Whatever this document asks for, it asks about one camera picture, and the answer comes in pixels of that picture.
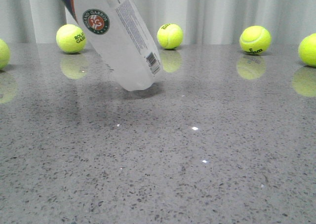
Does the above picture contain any yellow tennis ball middle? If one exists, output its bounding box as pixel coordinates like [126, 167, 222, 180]
[157, 24, 183, 49]

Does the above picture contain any yellow tennis ball right-centre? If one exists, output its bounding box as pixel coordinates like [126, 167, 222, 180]
[239, 26, 272, 54]

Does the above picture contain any yellow tennis ball far right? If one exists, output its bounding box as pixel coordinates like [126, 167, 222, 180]
[298, 33, 316, 67]

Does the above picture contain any yellow tennis ball far left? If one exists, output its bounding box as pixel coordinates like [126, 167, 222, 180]
[0, 39, 10, 69]

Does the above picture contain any white pleated curtain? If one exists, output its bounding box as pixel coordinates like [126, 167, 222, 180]
[0, 0, 316, 45]

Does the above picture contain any clear plastic tennis ball can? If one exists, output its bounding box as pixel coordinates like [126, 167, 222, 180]
[62, 0, 162, 91]

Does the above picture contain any yellow Roland Garros tennis ball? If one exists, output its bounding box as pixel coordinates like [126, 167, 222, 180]
[56, 24, 86, 53]

